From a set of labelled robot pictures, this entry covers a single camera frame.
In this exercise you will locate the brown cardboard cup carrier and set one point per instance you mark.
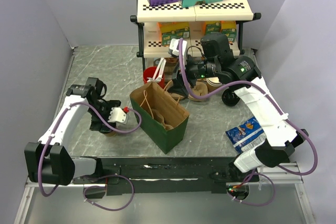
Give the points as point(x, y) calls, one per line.
point(160, 118)

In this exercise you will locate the green paper bag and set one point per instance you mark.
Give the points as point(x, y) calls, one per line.
point(152, 96)

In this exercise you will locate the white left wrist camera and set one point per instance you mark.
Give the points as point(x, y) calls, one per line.
point(117, 115)

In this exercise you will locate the spare black cup lid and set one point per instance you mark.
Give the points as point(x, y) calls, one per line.
point(229, 98)

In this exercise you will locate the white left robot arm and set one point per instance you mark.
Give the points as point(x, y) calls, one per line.
point(48, 160)

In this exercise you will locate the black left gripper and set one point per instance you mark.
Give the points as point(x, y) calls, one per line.
point(96, 124)

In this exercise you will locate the green yellow box right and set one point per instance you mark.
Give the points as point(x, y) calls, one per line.
point(228, 28)

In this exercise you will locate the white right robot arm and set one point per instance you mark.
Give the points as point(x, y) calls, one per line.
point(242, 77)

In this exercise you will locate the green yellow box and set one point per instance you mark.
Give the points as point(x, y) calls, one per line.
point(228, 28)
point(173, 30)

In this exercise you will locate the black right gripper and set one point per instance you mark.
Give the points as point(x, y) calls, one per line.
point(178, 86)

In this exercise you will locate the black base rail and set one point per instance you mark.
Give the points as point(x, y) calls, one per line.
point(165, 174)

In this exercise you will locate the brown paper coffee cup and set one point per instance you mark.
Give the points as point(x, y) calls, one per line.
point(111, 134)

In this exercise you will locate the green yellow box left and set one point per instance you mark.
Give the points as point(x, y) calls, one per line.
point(173, 30)

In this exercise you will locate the spare brown cup carriers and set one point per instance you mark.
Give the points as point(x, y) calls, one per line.
point(200, 89)

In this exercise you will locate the brown snack bag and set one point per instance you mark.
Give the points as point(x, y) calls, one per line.
point(169, 67)

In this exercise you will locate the cream black shelf rack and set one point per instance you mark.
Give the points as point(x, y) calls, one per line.
point(148, 18)

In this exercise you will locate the white wrapped straws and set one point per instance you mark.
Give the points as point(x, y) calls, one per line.
point(158, 74)

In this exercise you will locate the blue chips bag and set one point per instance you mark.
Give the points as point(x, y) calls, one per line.
point(246, 136)

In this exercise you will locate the stacked paper cups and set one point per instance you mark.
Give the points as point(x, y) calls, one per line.
point(213, 83)

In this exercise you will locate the red plastic cup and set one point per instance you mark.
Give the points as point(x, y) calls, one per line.
point(148, 75)

